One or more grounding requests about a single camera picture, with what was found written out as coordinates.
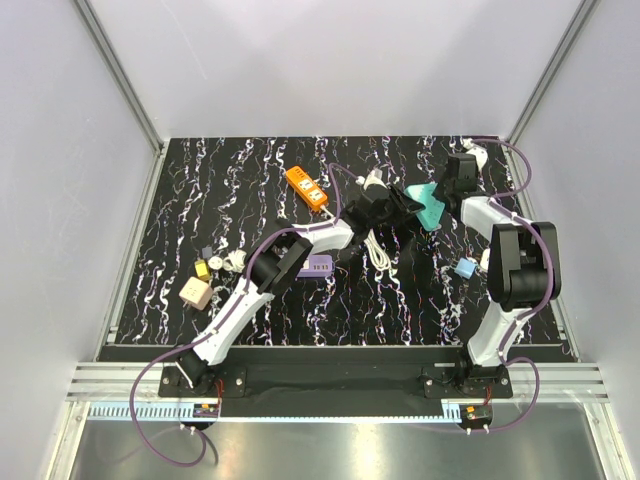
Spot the teal power strip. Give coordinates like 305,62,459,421
404,182,445,232

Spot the grey usb charger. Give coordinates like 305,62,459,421
201,247,213,260

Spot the purple power strip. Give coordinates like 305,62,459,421
297,254,334,279

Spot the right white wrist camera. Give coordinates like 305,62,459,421
461,137,489,171

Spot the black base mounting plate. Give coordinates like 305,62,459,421
158,346,513,421

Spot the white cable of orange strip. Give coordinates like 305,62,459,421
322,203,394,274

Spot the white cable of purple strip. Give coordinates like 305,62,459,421
208,250,247,274

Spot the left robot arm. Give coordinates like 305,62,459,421
175,184,425,396

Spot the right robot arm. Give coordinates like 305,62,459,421
433,153,561,397

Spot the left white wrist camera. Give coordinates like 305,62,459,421
356,168,386,190

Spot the orange power strip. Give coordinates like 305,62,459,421
286,166,329,212

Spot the pink cube deer adapter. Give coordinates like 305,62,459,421
179,277,213,311

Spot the white plug adapter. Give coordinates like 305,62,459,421
478,248,491,272

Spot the blue usb charger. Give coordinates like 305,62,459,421
454,258,477,279

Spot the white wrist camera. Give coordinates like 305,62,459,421
461,137,489,171
356,168,386,190

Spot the yellow white charger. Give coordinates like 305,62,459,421
194,259,211,282

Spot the aluminium frame rail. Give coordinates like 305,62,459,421
71,0,164,155

